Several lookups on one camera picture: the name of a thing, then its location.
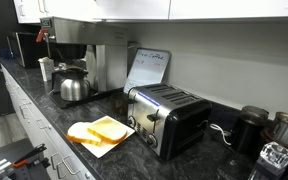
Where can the grey lower drawer cabinet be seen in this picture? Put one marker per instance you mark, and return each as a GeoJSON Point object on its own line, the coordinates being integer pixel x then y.
{"type": "Point", "coordinates": [34, 123]}

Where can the stainless steel coffee carafe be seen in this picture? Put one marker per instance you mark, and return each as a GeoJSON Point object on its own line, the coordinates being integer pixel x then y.
{"type": "Point", "coordinates": [73, 88]}

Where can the dark glass jar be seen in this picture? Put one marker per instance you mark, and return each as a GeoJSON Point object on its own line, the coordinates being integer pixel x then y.
{"type": "Point", "coordinates": [120, 105]}

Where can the golden toasted bread slice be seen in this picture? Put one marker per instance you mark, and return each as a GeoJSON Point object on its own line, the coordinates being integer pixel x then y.
{"type": "Point", "coordinates": [107, 130]}

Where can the white square plate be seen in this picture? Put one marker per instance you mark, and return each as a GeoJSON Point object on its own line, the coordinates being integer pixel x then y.
{"type": "Point", "coordinates": [100, 150]}

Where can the small whiteboard with writing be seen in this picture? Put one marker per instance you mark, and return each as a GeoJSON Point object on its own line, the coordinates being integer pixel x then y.
{"type": "Point", "coordinates": [148, 68]}

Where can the black work cart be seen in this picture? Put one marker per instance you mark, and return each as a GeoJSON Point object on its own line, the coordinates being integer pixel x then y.
{"type": "Point", "coordinates": [7, 151]}

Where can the wide white cabinet door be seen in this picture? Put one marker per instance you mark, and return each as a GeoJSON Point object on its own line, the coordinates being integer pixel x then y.
{"type": "Point", "coordinates": [234, 8]}

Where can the black tool with orange grip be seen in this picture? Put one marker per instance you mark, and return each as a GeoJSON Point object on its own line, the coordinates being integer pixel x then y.
{"type": "Point", "coordinates": [27, 156]}

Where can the pale white bread slice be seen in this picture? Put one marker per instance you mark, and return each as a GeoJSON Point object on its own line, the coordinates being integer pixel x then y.
{"type": "Point", "coordinates": [78, 132]}

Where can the narrow white cabinet door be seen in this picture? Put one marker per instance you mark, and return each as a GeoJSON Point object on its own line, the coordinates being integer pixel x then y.
{"type": "Point", "coordinates": [28, 11]}

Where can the small blue object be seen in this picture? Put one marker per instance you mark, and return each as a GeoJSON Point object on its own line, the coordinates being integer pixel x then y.
{"type": "Point", "coordinates": [5, 54]}

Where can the stainless steel coffee maker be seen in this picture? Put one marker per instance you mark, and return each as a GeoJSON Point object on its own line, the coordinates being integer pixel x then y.
{"type": "Point", "coordinates": [110, 66]}

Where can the black canister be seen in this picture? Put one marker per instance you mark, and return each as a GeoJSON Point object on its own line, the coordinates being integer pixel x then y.
{"type": "Point", "coordinates": [248, 133]}

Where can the silver and black toaster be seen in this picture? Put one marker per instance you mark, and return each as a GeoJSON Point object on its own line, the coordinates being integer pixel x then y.
{"type": "Point", "coordinates": [170, 116]}

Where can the black microwave oven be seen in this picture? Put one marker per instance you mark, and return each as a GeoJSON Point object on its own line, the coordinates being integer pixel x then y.
{"type": "Point", "coordinates": [30, 50]}

